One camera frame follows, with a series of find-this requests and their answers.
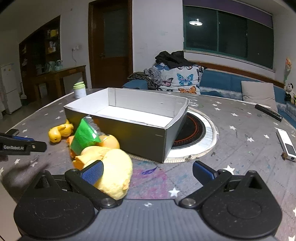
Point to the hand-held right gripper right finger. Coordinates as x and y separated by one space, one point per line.
203 171

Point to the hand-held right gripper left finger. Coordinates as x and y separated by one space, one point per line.
93 173

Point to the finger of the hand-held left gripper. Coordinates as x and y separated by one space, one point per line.
23 138
38 146

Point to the yellow plush duck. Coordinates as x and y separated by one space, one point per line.
115 172

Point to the yellow rubber duck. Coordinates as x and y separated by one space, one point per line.
59 134

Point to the orange plastic toy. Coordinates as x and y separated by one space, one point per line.
70 140

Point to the light orange toy figure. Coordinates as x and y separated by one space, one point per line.
111 141

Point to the green plastic packet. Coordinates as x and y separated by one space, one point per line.
84 136

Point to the grey cardboard box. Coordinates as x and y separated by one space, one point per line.
138 118

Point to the round black table heater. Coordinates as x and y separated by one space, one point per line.
195 132

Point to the grey star tablecloth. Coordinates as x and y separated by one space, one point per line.
242 150

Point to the broom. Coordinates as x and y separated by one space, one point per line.
23 92

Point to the white refrigerator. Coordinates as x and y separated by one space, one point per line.
8 89

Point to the white jar with green lid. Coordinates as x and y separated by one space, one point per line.
79 90

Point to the dark wooden side table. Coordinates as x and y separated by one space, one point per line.
60 75

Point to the pale green bag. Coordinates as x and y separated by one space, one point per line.
54 66

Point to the small brown scrap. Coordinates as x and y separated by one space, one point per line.
284 155

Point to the white remote control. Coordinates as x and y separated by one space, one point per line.
286 144

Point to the black remote control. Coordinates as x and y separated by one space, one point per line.
269 112

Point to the dark wooden shelf cabinet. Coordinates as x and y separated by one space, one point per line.
39 48

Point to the blue sofa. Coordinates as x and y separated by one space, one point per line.
231 81

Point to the butterfly printed blanket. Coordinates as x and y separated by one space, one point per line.
180 78

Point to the grey cushion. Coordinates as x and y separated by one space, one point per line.
257 92

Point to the dark striped clothing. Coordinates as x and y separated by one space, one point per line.
146 77

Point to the black clothes pile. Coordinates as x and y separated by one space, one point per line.
173 59

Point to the panda plush toy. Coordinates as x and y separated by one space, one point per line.
290 92

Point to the brown wooden door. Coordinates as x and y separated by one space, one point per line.
111 44

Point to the green framed window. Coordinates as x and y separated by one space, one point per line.
227 34

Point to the colourful wall ornament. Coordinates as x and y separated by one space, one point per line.
288 68

